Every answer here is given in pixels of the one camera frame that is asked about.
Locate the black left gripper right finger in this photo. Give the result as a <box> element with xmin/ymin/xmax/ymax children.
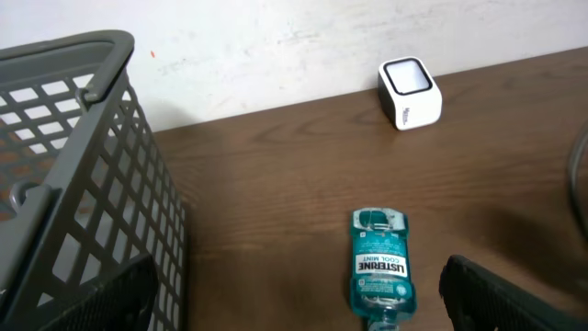
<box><xmin>439</xmin><ymin>255</ymin><xmax>587</xmax><ymax>331</ymax></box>

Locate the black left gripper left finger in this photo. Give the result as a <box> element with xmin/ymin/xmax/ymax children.
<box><xmin>39</xmin><ymin>253</ymin><xmax>159</xmax><ymax>331</ymax></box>

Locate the blue Listerine mouthwash bottle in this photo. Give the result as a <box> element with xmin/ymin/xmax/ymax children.
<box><xmin>350</xmin><ymin>207</ymin><xmax>417</xmax><ymax>330</ymax></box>

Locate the white barcode scanner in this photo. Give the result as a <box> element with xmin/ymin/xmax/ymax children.
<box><xmin>377</xmin><ymin>56</ymin><xmax>443</xmax><ymax>131</ymax></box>

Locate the grey plastic shopping basket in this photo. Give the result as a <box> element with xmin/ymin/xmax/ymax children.
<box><xmin>1</xmin><ymin>30</ymin><xmax>187</xmax><ymax>330</ymax></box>

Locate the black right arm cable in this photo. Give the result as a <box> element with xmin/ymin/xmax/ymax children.
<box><xmin>567</xmin><ymin>128</ymin><xmax>588</xmax><ymax>249</ymax></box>

